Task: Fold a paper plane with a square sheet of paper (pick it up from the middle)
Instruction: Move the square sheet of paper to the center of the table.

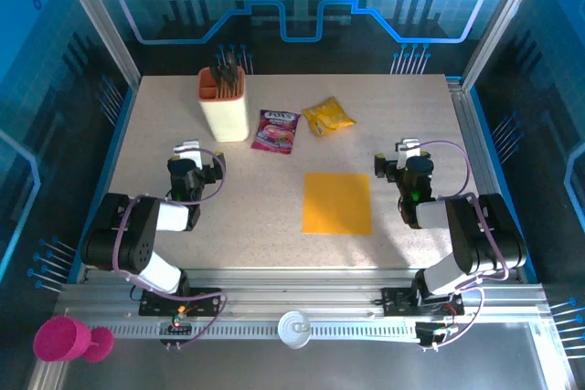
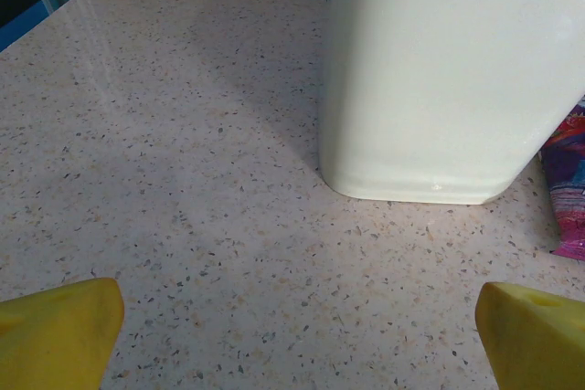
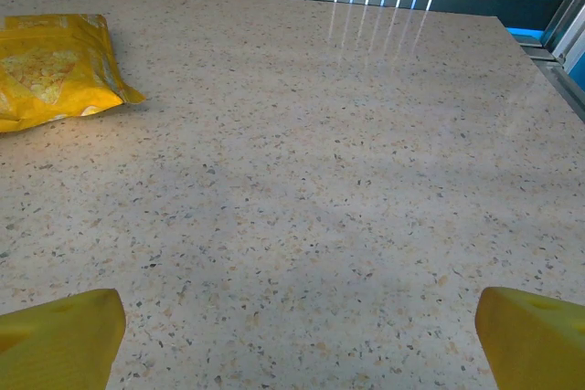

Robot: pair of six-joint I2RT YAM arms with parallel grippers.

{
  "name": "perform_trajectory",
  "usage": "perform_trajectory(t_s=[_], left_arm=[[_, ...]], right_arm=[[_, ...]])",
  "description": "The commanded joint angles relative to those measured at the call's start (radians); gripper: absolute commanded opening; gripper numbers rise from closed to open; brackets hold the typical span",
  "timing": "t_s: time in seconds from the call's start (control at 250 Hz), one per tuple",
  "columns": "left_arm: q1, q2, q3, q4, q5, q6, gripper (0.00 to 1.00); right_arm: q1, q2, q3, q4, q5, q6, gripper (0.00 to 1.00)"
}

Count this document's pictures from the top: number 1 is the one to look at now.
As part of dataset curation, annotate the cream knife block orange top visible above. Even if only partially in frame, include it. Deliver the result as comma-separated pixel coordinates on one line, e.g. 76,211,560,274
197,66,251,143

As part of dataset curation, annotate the purple candy bag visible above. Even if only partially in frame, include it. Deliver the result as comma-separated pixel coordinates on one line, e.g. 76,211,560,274
250,109,303,155

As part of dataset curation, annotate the yellow snack bag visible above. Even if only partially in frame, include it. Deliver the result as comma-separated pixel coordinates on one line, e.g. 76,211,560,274
301,96,357,138

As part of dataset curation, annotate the small LED circuit board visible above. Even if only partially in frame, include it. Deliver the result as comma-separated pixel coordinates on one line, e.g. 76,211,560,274
167,303,193,334
414,320,458,349

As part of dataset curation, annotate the pink plastic goblet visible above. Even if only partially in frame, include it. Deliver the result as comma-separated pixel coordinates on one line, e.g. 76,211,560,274
32,315,115,364

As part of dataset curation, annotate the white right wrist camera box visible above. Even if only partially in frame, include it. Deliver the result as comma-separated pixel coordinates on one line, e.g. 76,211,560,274
395,137,422,170

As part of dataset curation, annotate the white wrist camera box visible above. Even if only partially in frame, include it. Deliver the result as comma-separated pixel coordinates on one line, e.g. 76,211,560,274
395,137,422,170
173,140,205,168

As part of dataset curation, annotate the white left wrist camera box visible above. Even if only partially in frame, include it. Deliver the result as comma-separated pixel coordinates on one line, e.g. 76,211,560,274
173,140,205,168

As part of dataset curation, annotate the aluminium side rail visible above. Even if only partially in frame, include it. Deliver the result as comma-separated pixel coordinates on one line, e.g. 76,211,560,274
445,75,527,284

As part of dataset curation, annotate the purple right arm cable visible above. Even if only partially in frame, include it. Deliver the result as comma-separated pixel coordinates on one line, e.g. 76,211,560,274
418,141,511,353

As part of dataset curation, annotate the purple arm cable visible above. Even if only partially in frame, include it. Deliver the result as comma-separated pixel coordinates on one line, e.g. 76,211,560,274
112,147,229,351
418,141,511,353

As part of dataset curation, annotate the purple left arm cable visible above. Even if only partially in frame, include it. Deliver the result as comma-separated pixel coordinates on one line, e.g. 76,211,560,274
112,147,229,351

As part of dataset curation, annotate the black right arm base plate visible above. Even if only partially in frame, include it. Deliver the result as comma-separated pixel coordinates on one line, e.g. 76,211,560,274
381,287,465,317

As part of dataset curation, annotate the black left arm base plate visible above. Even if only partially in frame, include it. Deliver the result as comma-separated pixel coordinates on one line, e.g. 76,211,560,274
138,287,223,318

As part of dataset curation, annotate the aluminium frame rail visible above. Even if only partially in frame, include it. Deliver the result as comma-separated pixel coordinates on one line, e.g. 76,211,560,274
54,268,549,332

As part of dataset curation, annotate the slotted grey cable duct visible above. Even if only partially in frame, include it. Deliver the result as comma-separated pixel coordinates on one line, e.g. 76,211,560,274
101,320,422,342

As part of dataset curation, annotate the aluminium frame post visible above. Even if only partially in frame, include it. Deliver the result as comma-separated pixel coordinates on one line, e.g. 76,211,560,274
48,0,143,90
459,0,549,90

